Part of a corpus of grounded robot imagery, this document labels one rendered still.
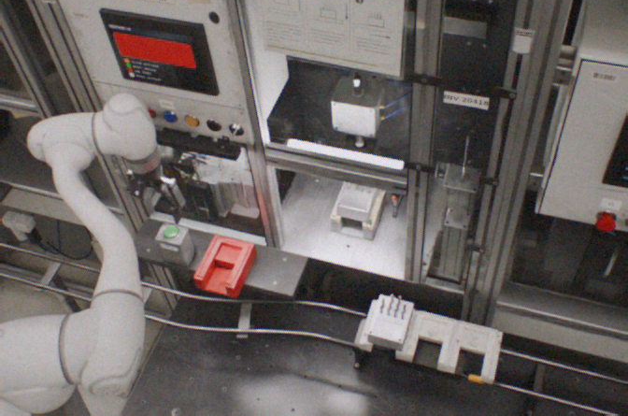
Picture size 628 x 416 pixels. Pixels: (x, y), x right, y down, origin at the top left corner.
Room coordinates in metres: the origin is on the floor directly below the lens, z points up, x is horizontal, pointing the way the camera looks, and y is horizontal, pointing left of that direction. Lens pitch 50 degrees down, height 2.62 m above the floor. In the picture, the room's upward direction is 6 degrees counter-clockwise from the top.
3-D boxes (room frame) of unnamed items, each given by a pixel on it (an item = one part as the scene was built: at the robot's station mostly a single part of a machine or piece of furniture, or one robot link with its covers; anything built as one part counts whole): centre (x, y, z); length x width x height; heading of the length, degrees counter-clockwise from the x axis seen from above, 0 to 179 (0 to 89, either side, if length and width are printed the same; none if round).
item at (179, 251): (1.22, 0.43, 0.97); 0.08 x 0.08 x 0.12; 67
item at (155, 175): (1.21, 0.44, 1.29); 0.08 x 0.07 x 0.09; 67
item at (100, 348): (0.64, 0.43, 1.44); 0.18 x 0.14 x 0.13; 2
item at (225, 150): (1.25, 0.36, 1.37); 0.36 x 0.04 x 0.04; 67
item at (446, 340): (0.88, -0.26, 0.84); 0.36 x 0.14 x 0.10; 67
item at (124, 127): (1.21, 0.45, 1.47); 0.13 x 0.11 x 0.16; 92
